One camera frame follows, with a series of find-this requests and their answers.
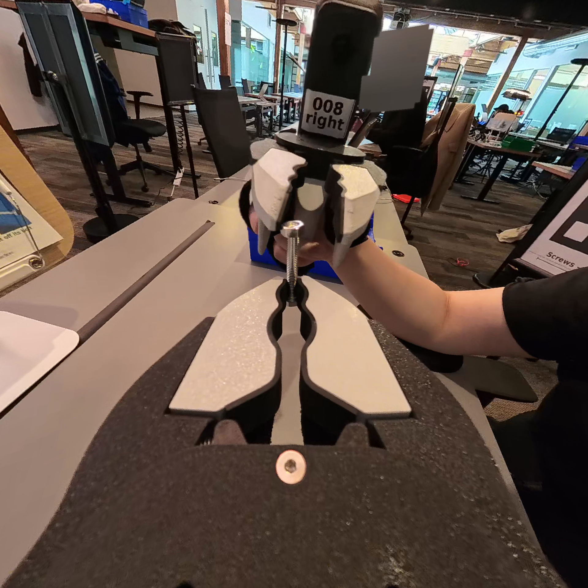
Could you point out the green crate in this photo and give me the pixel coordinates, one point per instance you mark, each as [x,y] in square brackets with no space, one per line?
[518,143]

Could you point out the blue storage crate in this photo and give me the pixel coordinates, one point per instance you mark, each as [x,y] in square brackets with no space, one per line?
[133,13]

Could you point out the blue jacket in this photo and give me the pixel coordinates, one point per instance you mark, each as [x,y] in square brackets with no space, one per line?
[110,96]

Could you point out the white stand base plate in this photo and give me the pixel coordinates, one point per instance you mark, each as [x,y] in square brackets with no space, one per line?
[27,344]

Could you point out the black monitor on floor stand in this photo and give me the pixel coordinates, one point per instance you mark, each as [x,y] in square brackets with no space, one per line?
[64,69]

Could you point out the black mesh-back chair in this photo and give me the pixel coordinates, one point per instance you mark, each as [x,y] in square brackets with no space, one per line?
[220,128]

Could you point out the grey desk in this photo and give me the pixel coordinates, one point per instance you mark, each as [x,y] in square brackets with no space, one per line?
[160,275]

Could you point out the black swivel chair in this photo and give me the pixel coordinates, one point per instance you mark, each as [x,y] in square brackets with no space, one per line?
[409,160]

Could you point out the black hanging jacket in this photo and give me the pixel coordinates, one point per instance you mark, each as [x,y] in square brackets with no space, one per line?
[30,64]

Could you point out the black mesh wrist pad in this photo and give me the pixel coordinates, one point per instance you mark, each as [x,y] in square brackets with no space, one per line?
[436,358]

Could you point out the black floor lamp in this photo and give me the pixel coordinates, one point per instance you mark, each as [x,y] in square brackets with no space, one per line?
[284,69]

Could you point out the row of office desks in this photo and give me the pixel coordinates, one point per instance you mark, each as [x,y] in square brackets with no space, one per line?
[266,105]

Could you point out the black office chair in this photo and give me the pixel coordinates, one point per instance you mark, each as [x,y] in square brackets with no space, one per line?
[138,128]

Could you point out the person's right forearm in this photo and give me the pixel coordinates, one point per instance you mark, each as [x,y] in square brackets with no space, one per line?
[436,317]

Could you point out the person's black trousers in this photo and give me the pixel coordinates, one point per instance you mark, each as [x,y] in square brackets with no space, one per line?
[551,459]

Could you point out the silver bolt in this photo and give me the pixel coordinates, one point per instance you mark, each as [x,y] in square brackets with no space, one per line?
[292,262]

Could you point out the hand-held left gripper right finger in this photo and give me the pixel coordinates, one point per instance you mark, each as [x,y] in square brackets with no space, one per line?
[353,363]

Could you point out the black bag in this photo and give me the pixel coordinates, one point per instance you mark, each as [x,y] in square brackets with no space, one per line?
[170,28]

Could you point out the yellow cloth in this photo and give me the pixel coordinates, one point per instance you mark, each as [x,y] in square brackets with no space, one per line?
[514,233]

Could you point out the silver hex nut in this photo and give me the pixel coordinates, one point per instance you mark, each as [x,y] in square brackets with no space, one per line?
[292,228]

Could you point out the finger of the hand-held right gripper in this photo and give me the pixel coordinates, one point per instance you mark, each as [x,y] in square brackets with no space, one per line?
[275,188]
[360,197]

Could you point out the person's right hand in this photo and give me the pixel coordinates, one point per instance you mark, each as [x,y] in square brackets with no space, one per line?
[317,252]

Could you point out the blue plastic bin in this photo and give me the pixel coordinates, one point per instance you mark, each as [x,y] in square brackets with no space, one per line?
[259,248]

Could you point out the dark wooden table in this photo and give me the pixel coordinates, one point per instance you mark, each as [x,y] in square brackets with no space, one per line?
[500,151]

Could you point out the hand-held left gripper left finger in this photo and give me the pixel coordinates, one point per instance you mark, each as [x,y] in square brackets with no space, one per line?
[229,358]

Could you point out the white power strip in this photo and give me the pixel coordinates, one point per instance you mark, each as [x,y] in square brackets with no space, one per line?
[178,178]

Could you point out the small red object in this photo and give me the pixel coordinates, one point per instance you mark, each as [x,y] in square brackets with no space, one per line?
[406,197]

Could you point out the wooden top standing desk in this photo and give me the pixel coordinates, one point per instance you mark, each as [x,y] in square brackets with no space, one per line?
[119,27]

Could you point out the printed instruction sheet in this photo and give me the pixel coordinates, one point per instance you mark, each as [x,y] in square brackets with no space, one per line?
[23,229]

